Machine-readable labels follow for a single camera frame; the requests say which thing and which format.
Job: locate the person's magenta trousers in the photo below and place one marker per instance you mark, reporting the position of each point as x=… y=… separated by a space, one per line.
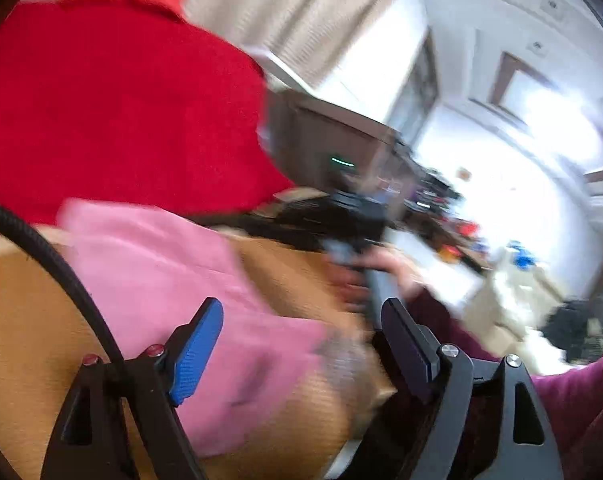
x=581 y=410

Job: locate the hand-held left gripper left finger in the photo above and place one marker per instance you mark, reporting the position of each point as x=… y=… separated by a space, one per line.
x=196 y=350

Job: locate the cluttered table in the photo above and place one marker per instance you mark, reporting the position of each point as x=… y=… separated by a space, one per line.
x=446 y=220

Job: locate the red blanket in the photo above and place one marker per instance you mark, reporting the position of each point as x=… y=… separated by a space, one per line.
x=106 y=110

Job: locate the white ledge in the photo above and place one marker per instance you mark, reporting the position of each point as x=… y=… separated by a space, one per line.
x=291 y=77

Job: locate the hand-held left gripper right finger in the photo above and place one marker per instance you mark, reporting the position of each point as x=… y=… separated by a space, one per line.
x=406 y=345

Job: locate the dark wooden cabinet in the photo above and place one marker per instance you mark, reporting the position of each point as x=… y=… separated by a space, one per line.
x=321 y=145

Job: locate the woven bamboo mat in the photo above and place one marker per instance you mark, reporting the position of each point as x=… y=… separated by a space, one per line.
x=26 y=320

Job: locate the dark bundle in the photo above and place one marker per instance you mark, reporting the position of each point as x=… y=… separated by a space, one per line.
x=581 y=330

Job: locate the person's right hand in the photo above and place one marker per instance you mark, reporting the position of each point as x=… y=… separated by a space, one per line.
x=401 y=272

